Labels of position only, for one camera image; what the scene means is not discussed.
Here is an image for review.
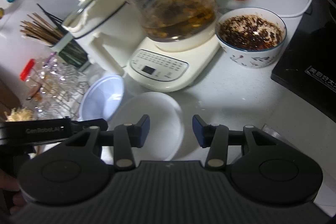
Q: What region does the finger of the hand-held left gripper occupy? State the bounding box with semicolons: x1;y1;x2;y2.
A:
70;119;109;135

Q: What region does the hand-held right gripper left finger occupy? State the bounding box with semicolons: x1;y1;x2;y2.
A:
64;114;151;170

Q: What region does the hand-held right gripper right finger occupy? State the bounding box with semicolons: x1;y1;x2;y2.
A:
192;114;279;169

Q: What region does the plain white bowl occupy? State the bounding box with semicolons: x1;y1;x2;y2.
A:
100;92;185;162

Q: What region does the person's left hand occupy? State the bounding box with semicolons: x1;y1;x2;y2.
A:
0;170;27;214

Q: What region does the cluster of crystal glasses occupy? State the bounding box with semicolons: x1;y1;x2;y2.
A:
26;55;88;115

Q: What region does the red-lidded plastic jar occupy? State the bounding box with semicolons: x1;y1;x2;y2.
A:
20;58;44;101

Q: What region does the cream kettle heating base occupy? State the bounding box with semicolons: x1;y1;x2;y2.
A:
127;34;221;93

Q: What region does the green chopstick holder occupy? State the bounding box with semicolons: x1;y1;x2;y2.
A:
50;32;90;69

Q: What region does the bowl with chili residue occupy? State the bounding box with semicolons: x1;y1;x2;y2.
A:
215;7;287;70

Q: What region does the white electric cooking pot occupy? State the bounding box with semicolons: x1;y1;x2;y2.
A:
61;0;148;78

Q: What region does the bundle of chopsticks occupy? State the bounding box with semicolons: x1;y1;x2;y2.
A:
19;4;66;46

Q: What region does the black induction cooker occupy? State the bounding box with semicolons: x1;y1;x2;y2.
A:
270;0;336;123

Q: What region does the wire glass rack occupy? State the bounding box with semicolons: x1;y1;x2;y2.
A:
34;80;91;121

